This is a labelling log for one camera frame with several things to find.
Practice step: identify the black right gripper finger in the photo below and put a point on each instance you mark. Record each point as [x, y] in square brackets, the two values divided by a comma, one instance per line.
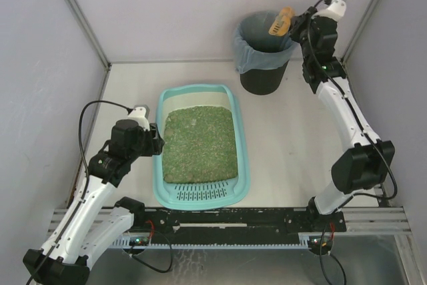
[301, 20]
[297, 34]

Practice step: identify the green cat litter pellets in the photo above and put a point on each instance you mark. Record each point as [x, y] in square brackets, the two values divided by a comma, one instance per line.
[200, 146]

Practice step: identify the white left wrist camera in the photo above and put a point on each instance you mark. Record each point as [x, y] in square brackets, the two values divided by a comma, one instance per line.
[140, 114]

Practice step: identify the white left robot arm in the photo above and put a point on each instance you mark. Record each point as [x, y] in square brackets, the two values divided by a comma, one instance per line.
[70, 253]

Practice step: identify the white slotted cable duct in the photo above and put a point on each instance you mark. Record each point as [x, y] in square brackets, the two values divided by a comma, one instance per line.
[218, 239]

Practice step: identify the yellow slotted litter scoop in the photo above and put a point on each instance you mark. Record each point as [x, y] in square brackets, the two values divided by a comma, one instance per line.
[282, 22]

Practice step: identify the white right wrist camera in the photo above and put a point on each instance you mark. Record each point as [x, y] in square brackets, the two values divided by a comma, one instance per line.
[335, 10]

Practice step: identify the aluminium frame extrusion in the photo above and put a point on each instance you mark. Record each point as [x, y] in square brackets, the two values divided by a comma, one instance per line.
[376, 221]

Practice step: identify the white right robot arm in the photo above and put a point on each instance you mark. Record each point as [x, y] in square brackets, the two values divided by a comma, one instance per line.
[366, 159]

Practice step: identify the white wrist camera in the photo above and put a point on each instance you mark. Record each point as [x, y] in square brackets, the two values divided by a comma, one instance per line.
[140, 114]
[335, 10]

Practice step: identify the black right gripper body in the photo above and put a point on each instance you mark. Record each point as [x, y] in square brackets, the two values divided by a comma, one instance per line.
[298, 27]

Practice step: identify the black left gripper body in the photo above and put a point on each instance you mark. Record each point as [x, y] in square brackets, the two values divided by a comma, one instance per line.
[155, 141]

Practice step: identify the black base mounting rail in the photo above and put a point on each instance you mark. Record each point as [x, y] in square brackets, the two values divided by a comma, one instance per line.
[286, 220]

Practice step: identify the black trash bin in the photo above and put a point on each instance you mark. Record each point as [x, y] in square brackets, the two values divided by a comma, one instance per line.
[263, 82]

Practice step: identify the blue trash bag liner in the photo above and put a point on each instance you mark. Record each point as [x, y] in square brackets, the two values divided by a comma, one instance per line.
[255, 48]

